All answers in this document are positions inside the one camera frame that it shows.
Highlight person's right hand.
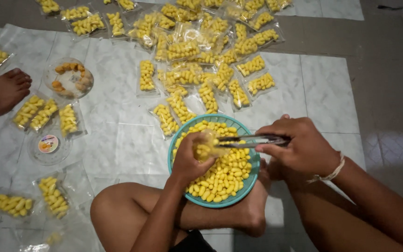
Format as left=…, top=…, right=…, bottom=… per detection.
left=255, top=114, right=342, bottom=178

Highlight person's left hand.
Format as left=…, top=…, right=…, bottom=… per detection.
left=172, top=132, right=219, bottom=185

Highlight half-filled clear snack bag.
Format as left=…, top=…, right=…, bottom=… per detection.
left=193, top=129, right=231, bottom=164

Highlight metal tongs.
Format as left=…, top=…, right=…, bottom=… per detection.
left=217, top=134, right=292, bottom=149

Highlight teal plastic basket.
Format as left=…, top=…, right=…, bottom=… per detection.
left=167, top=114, right=261, bottom=209

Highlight heap of loose yellow snacks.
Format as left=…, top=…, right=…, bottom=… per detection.
left=173, top=120, right=253, bottom=204

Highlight pile of yellow snack packets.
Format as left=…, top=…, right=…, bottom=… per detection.
left=35, top=0, right=294, bottom=140

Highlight person's left leg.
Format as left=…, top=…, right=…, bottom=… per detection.
left=90, top=157, right=273, bottom=252

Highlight person's leg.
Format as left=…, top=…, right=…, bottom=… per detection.
left=267, top=157, right=403, bottom=252
left=90, top=157, right=273, bottom=252

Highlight person's black shorts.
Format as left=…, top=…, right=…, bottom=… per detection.
left=169, top=229, right=218, bottom=252

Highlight round clear cookie container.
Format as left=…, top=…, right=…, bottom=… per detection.
left=43, top=57, right=94, bottom=100

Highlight round clear lid with sticker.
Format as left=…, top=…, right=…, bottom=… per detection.
left=27, top=131, right=73, bottom=166

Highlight person's right leg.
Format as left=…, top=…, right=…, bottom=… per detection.
left=267, top=157, right=403, bottom=252

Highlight white string bracelet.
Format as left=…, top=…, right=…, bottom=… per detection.
left=306, top=152, right=346, bottom=185

